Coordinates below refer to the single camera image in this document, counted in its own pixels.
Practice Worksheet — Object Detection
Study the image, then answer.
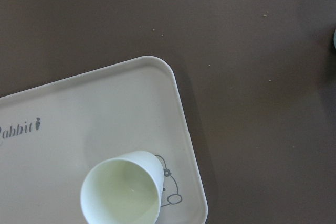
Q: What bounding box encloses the cream yellow cup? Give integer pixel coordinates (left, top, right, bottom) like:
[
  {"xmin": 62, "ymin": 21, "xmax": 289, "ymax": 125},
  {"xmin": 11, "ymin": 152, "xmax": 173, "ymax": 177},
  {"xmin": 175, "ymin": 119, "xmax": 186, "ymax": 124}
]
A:
[{"xmin": 80, "ymin": 151, "xmax": 164, "ymax": 223}]

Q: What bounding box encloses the blue cup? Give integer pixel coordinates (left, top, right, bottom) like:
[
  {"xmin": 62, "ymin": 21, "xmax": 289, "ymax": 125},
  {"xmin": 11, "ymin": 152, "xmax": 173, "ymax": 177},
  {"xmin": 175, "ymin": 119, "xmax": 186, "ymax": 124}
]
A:
[{"xmin": 333, "ymin": 30, "xmax": 336, "ymax": 48}]

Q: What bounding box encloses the cream rabbit tray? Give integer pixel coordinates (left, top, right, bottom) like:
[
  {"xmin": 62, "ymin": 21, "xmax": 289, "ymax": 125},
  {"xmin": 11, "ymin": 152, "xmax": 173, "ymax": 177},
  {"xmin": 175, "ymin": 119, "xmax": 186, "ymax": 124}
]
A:
[{"xmin": 1, "ymin": 56, "xmax": 208, "ymax": 223}]

